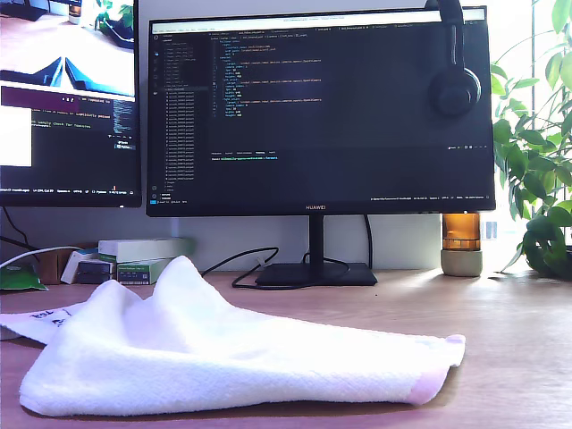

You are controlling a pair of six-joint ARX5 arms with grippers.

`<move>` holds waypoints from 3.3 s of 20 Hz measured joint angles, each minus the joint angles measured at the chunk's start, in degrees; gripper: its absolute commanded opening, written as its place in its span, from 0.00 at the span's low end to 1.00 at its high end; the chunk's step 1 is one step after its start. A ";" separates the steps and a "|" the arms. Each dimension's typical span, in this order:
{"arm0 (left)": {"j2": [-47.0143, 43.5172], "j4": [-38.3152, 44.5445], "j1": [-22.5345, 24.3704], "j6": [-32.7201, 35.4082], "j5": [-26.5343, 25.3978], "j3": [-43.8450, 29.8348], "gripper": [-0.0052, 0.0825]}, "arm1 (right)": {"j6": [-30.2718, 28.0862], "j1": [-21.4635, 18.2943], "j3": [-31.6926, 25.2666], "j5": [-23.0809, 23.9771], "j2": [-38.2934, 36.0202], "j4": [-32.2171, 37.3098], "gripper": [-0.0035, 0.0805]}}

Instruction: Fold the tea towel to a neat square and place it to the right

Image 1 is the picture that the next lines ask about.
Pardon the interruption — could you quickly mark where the brown cardboard box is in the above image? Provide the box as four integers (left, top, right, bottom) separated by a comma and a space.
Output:
38, 243, 97, 286

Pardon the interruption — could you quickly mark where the white cable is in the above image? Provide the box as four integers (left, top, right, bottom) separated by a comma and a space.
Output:
0, 245, 84, 269

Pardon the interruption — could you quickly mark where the black monitor with terminal windows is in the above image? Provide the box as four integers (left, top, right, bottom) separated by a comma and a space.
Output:
0, 0, 143, 209

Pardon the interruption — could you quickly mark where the green snack bag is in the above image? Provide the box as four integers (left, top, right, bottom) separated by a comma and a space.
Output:
0, 263, 48, 291

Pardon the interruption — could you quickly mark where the black Huawei monitor on stand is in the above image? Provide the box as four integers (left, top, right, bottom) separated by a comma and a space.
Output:
145, 4, 497, 288

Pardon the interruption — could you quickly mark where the black cable with plug end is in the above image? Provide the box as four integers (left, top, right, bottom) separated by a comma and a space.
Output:
200, 247, 352, 290

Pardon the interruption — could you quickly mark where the amber glass jar grey base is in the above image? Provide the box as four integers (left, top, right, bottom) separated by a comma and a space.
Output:
440, 212, 484, 277

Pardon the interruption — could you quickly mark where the green potted leafy plant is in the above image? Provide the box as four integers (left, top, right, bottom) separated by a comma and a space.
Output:
490, 0, 572, 281

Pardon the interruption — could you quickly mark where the green and white box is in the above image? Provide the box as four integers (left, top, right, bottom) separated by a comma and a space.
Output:
116, 257, 180, 285

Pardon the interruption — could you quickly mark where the long white flat box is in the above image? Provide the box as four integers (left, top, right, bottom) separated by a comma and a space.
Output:
97, 237, 197, 263

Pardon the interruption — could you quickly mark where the black monitor power cable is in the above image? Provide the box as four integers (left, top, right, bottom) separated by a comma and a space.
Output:
364, 214, 375, 269

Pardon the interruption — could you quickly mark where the white pastel striped tea towel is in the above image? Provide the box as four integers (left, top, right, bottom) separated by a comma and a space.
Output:
0, 254, 467, 419

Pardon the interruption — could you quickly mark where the black over-ear headphones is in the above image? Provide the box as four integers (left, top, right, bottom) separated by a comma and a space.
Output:
424, 0, 484, 119

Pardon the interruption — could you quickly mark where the thin black cable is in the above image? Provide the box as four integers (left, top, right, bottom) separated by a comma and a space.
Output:
0, 207, 41, 251

